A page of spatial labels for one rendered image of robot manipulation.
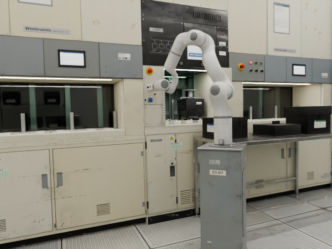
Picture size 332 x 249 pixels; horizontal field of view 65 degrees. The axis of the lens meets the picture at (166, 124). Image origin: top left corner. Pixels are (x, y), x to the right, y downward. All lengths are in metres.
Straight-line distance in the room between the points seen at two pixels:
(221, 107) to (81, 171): 1.20
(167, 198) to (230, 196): 0.87
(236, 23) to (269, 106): 1.26
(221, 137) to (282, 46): 1.71
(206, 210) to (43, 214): 1.23
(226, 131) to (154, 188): 0.96
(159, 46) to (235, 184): 1.34
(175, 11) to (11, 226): 2.17
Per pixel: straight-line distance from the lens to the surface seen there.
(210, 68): 1.79
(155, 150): 2.32
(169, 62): 1.96
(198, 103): 2.71
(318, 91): 3.65
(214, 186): 1.73
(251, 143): 2.03
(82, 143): 2.18
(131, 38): 2.32
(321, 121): 2.77
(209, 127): 2.24
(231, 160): 1.67
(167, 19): 2.48
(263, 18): 3.10
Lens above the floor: 1.00
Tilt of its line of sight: 3 degrees down
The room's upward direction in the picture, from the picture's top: 1 degrees counter-clockwise
